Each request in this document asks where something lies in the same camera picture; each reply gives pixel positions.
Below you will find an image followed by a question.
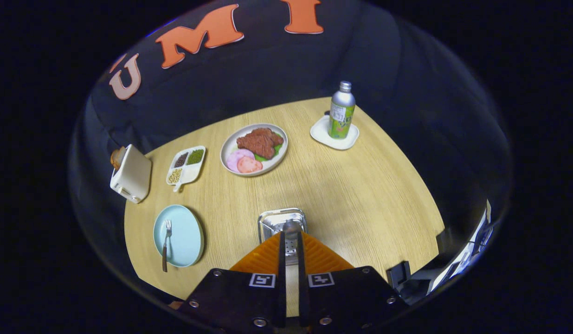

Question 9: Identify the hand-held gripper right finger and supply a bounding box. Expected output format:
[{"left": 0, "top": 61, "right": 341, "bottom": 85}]
[{"left": 296, "top": 231, "right": 410, "bottom": 331}]

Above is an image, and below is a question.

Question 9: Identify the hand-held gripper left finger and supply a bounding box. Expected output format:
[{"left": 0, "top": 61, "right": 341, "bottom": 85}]
[{"left": 177, "top": 231, "right": 287, "bottom": 331}]

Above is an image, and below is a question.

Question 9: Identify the metal spoon wooden handle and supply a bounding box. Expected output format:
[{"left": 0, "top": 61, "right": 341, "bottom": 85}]
[{"left": 282, "top": 219, "right": 302, "bottom": 242}]

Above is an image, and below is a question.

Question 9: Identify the metal fork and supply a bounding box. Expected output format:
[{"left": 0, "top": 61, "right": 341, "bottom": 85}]
[{"left": 162, "top": 219, "right": 173, "bottom": 273}]

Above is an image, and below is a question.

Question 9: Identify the light blue round plate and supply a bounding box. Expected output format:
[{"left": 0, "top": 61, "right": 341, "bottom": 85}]
[{"left": 153, "top": 205, "right": 205, "bottom": 268}]

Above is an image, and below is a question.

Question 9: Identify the white printed board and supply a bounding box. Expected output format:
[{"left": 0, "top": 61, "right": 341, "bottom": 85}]
[{"left": 428, "top": 199, "right": 493, "bottom": 295}]

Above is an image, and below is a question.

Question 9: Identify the reddish pink ham slice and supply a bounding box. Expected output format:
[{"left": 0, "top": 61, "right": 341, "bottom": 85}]
[{"left": 237, "top": 156, "right": 264, "bottom": 174}]

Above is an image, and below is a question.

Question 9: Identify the white sectioned condiment tray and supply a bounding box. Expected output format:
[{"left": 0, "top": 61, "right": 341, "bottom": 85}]
[{"left": 166, "top": 145, "right": 206, "bottom": 193}]

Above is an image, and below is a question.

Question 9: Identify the pale pink ham slice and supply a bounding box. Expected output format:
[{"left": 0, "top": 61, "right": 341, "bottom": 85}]
[{"left": 226, "top": 149, "right": 255, "bottom": 172}]

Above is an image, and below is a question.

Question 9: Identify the beige round dinner plate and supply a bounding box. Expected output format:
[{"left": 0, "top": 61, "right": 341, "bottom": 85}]
[{"left": 220, "top": 123, "right": 289, "bottom": 177}]

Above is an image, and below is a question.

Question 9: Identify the green lettuce leaf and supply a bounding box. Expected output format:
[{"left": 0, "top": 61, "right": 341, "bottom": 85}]
[{"left": 254, "top": 144, "right": 283, "bottom": 162}]

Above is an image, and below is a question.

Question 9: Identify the brown grilled meat piece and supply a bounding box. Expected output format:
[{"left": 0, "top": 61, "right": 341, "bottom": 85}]
[{"left": 236, "top": 128, "right": 284, "bottom": 160}]

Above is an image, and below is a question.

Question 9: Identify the white toaster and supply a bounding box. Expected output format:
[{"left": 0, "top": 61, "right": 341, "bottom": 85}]
[{"left": 109, "top": 144, "right": 153, "bottom": 204}]

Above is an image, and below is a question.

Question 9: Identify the white square coaster dish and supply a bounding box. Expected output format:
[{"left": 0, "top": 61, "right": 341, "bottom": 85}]
[{"left": 310, "top": 115, "right": 360, "bottom": 151}]

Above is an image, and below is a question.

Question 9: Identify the silver green drink bottle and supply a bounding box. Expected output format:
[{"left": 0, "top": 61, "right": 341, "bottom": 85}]
[{"left": 328, "top": 81, "right": 356, "bottom": 140}]

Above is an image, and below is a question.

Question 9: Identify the brown toast slice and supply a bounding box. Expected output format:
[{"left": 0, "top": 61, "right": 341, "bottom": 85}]
[{"left": 110, "top": 147, "right": 127, "bottom": 170}]

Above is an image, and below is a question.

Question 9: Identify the black bracket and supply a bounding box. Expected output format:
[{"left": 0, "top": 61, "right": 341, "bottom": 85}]
[
  {"left": 386, "top": 261, "right": 412, "bottom": 290},
  {"left": 436, "top": 228, "right": 454, "bottom": 255}
]

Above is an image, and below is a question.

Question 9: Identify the metal wire cutlery basket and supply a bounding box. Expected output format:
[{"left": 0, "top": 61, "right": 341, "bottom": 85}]
[{"left": 258, "top": 207, "right": 308, "bottom": 266}]

